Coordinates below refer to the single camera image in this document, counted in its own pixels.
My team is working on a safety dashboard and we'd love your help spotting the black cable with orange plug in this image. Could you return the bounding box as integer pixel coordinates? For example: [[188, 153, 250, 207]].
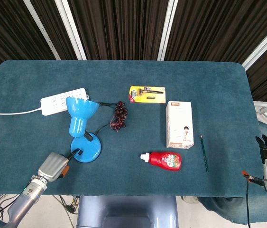
[[241, 170, 267, 228]]

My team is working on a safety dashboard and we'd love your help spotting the green pencil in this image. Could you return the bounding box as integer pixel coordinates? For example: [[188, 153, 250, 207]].
[[200, 134, 209, 172]]

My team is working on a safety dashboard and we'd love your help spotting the white carton box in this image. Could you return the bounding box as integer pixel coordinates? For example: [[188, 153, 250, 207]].
[[166, 101, 195, 150]]

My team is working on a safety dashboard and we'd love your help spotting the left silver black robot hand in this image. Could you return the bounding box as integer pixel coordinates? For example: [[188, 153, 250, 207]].
[[37, 148, 81, 183]]

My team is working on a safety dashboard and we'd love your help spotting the red ketchup bottle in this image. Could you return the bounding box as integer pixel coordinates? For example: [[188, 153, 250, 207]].
[[140, 152, 183, 171]]

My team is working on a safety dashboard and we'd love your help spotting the blue gooseneck desk lamp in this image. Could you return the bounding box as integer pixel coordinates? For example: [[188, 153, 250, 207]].
[[65, 96, 102, 164]]

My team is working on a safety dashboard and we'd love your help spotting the white power strip cable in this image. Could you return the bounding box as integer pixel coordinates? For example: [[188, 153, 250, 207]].
[[0, 107, 43, 116]]

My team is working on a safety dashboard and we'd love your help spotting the blue grey robot torso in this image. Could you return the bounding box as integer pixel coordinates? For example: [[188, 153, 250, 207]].
[[76, 196, 179, 228]]

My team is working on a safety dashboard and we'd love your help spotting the thin white frame post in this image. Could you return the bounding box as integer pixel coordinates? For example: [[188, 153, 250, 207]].
[[23, 0, 61, 60]]

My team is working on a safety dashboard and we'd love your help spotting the dark red grape bunch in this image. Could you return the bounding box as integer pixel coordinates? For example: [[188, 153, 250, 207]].
[[110, 101, 129, 133]]

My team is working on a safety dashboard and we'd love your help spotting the black floor cable bundle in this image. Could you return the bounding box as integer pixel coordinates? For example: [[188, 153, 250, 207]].
[[0, 194, 80, 228]]

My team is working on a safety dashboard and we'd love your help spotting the blue tablecloth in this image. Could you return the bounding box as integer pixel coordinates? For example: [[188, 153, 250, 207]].
[[0, 59, 267, 225]]

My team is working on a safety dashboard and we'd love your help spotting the white power strip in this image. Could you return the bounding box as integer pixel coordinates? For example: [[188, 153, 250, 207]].
[[40, 87, 90, 116]]

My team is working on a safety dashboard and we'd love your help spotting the yellow razor blister pack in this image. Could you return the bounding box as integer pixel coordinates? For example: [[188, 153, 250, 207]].
[[129, 85, 166, 104]]

